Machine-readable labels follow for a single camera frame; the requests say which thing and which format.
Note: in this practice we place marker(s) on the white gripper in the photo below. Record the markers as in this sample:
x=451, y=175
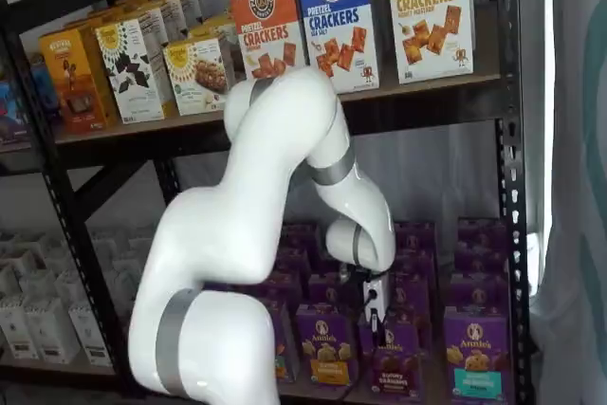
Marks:
x=381, y=293

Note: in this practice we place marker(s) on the purple Annie's box brown label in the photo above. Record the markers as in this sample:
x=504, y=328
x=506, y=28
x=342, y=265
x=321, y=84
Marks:
x=408, y=296
x=415, y=260
x=415, y=234
x=393, y=367

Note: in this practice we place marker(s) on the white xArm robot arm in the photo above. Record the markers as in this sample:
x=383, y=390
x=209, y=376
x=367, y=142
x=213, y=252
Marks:
x=213, y=244

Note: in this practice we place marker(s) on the purple Annie's box orange label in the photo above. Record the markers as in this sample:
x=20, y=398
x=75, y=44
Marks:
x=325, y=291
x=327, y=348

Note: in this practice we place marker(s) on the purple Annie's box green label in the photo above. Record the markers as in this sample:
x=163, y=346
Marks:
x=284, y=343
x=280, y=289
x=303, y=236
x=291, y=263

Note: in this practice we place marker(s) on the purple Annie's box teal label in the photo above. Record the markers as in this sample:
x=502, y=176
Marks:
x=476, y=353
x=481, y=232
x=481, y=260
x=476, y=291

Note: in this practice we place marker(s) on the black metal shelf rack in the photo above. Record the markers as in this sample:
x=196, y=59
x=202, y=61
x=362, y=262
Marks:
x=509, y=187
x=23, y=160

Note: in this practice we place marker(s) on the white product box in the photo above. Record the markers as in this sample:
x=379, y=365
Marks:
x=52, y=329
x=38, y=284
x=71, y=286
x=90, y=334
x=16, y=329
x=12, y=284

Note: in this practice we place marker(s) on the wooden shelf board under crackers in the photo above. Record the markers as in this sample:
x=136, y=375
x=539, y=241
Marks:
x=142, y=128

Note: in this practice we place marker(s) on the cream Simple Mills bar box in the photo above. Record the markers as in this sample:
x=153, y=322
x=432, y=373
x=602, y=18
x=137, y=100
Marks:
x=194, y=78
x=213, y=28

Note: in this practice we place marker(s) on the yellow pretzel crackers box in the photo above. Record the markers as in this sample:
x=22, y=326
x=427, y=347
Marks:
x=427, y=16

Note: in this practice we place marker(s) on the blue pretzel crackers box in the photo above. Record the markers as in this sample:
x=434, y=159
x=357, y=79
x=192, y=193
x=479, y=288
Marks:
x=336, y=11

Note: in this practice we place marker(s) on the orange pretzel crackers box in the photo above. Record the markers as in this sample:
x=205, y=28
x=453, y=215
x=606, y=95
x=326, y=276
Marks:
x=265, y=25

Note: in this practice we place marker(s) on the white sweet thins box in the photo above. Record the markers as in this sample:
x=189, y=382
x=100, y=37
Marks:
x=128, y=73
x=166, y=21

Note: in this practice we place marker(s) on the orange snack box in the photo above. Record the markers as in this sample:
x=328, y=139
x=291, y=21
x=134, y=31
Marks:
x=71, y=82
x=118, y=9

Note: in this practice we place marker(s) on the blue snack package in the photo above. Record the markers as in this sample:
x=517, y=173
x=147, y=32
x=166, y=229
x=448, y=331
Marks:
x=12, y=111

